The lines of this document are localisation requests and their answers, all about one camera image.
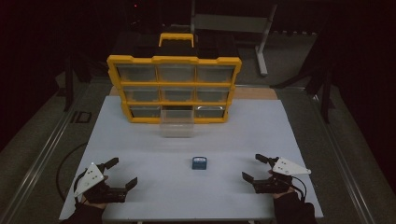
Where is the black cable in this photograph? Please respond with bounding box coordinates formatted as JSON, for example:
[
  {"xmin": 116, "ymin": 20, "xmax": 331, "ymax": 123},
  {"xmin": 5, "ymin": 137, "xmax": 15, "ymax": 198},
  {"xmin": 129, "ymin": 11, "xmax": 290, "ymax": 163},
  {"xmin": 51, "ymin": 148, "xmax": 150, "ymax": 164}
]
[
  {"xmin": 290, "ymin": 175, "xmax": 308, "ymax": 201},
  {"xmin": 55, "ymin": 141, "xmax": 90, "ymax": 203}
]

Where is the black stand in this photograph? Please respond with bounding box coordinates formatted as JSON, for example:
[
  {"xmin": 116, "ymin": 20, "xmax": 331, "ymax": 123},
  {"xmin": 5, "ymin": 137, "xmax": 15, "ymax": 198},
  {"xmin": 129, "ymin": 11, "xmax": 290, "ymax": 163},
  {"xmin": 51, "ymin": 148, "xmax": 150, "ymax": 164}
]
[{"xmin": 270, "ymin": 31, "xmax": 335, "ymax": 125}]

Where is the metal floor rail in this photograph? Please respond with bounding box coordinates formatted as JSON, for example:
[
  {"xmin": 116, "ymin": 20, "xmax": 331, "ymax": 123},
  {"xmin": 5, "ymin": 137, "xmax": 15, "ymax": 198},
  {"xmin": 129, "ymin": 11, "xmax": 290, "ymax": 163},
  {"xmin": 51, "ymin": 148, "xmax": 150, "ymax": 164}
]
[
  {"xmin": 0, "ymin": 83, "xmax": 92, "ymax": 224},
  {"xmin": 307, "ymin": 91, "xmax": 376, "ymax": 224}
]

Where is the wooden board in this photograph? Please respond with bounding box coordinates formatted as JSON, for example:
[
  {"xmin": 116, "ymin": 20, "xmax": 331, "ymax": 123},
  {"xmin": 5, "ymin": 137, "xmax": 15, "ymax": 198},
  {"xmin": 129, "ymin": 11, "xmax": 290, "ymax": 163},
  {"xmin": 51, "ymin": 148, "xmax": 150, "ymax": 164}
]
[{"xmin": 109, "ymin": 86, "xmax": 278, "ymax": 101}]

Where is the grey metal stand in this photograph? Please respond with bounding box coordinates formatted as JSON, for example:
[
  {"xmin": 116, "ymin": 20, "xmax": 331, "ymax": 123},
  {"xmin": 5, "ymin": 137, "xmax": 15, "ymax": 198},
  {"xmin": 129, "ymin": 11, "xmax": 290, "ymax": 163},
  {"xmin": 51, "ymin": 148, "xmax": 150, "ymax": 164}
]
[{"xmin": 190, "ymin": 0, "xmax": 279, "ymax": 77}]

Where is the person's left hand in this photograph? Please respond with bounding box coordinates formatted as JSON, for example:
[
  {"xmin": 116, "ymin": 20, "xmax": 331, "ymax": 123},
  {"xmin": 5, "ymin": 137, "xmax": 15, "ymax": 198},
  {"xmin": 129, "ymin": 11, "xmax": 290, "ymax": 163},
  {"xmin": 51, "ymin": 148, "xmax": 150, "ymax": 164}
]
[{"xmin": 79, "ymin": 195, "xmax": 109, "ymax": 211}]

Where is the small blue box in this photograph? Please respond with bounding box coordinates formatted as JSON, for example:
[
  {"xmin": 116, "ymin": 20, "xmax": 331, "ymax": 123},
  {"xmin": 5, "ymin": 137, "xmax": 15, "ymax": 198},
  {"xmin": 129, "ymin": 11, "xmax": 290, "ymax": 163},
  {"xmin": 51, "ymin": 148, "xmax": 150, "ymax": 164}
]
[{"xmin": 191, "ymin": 156, "xmax": 207, "ymax": 171}]

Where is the clear plastic drawer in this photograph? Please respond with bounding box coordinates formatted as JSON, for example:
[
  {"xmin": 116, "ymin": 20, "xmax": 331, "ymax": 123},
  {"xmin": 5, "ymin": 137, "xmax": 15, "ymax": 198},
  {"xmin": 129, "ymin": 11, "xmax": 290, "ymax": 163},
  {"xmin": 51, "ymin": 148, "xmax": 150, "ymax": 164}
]
[{"xmin": 160, "ymin": 107, "xmax": 195, "ymax": 138}]

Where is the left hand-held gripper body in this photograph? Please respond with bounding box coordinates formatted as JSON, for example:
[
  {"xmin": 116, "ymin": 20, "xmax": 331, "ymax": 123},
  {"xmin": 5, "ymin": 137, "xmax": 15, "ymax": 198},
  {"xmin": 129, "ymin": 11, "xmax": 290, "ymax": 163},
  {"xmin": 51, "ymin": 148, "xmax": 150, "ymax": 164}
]
[{"xmin": 74, "ymin": 161, "xmax": 129, "ymax": 205}]

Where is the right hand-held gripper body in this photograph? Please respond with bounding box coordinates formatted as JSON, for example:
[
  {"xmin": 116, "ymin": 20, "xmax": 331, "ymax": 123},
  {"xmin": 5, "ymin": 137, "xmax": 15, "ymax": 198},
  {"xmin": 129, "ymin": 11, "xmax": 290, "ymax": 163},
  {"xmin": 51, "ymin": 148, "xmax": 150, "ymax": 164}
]
[{"xmin": 252, "ymin": 156, "xmax": 312, "ymax": 195}]

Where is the person's right hand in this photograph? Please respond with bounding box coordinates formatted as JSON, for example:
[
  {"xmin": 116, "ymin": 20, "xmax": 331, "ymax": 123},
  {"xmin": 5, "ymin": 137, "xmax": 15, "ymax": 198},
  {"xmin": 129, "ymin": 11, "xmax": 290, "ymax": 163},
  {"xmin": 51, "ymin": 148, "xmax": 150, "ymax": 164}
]
[{"xmin": 273, "ymin": 186, "xmax": 296, "ymax": 201}]

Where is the yellow black drawer organizer cabinet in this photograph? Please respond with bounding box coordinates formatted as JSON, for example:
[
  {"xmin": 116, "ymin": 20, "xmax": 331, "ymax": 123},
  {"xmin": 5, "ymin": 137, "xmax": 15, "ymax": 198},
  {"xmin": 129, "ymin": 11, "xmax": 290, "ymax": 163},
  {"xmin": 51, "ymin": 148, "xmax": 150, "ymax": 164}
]
[{"xmin": 106, "ymin": 31, "xmax": 243, "ymax": 125}]

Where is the grid of closed clear drawers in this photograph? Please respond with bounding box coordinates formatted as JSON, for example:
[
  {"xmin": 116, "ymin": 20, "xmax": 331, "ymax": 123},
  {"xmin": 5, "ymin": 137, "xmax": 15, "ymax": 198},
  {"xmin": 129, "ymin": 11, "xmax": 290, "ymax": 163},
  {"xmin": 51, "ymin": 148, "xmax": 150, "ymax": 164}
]
[{"xmin": 116, "ymin": 63, "xmax": 235, "ymax": 119}]

